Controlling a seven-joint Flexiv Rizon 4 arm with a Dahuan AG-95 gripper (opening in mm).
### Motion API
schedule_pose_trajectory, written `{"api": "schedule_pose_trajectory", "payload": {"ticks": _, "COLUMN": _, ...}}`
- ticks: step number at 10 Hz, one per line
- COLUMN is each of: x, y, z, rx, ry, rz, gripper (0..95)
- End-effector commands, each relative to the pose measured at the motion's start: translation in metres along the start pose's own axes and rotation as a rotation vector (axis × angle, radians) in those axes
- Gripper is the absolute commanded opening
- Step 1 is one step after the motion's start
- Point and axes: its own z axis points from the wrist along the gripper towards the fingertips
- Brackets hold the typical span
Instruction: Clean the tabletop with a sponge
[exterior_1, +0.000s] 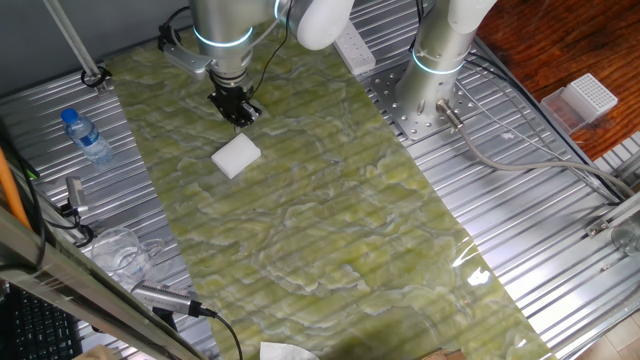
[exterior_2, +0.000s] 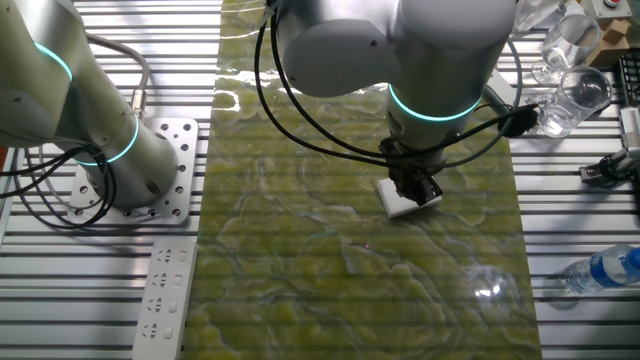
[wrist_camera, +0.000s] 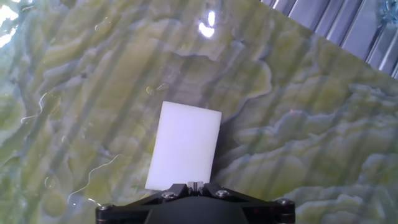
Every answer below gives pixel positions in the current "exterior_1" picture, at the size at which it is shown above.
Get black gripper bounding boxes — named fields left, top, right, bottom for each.
left=207, top=69, right=264, bottom=132

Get white rectangular sponge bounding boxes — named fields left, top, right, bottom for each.
left=210, top=132, right=263, bottom=180

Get white power strip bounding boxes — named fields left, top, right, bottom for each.
left=333, top=19, right=377, bottom=76

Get green marble pattern mat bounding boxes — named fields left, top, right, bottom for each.
left=104, top=19, right=556, bottom=360

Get black pole clamp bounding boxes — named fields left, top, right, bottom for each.
left=80, top=65, right=113, bottom=91

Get blue capped water bottle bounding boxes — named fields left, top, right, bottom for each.
left=60, top=107, right=115, bottom=166

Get clear glass mug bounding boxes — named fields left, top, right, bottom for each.
left=91, top=227, right=166, bottom=289

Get white crumpled tissue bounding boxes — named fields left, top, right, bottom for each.
left=258, top=341, right=321, bottom=360

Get orange pole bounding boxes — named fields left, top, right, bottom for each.
left=0, top=147, right=32, bottom=231

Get black keyboard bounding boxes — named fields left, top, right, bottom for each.
left=0, top=284, right=84, bottom=360

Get brown cardboard piece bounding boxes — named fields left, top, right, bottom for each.
left=423, top=348, right=465, bottom=360

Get clear plastic box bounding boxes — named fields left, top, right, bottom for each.
left=539, top=87, right=589, bottom=135

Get white pipette tip box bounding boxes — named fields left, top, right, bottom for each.
left=559, top=73, right=620, bottom=125

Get clear round glass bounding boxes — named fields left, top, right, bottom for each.
left=610, top=219, right=640, bottom=257

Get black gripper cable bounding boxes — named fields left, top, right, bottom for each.
left=248, top=0, right=297, bottom=100

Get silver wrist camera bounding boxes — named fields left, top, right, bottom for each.
left=158, top=30, right=214, bottom=81

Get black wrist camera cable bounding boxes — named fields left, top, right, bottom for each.
left=157, top=4, right=192, bottom=51

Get silver perforated base plate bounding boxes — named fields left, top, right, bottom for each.
left=368, top=59, right=481, bottom=142

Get small camera on clamp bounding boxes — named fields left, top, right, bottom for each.
left=59, top=175, right=96, bottom=242

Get aluminium frame pole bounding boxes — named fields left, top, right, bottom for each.
left=42, top=0, right=112, bottom=96

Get silver ribbed camera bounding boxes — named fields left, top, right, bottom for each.
left=130, top=279, right=219, bottom=319

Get black ribbed camera cable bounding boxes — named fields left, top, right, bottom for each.
left=199, top=305, right=245, bottom=360

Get metal frame beam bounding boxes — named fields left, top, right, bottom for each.
left=0, top=207, right=209, bottom=360

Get black base cables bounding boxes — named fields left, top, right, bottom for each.
left=462, top=47, right=624, bottom=204

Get grey robot hose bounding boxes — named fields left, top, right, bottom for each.
left=435, top=98, right=636, bottom=199

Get aluminium rail with bracket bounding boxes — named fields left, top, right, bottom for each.
left=583, top=189, right=640, bottom=239

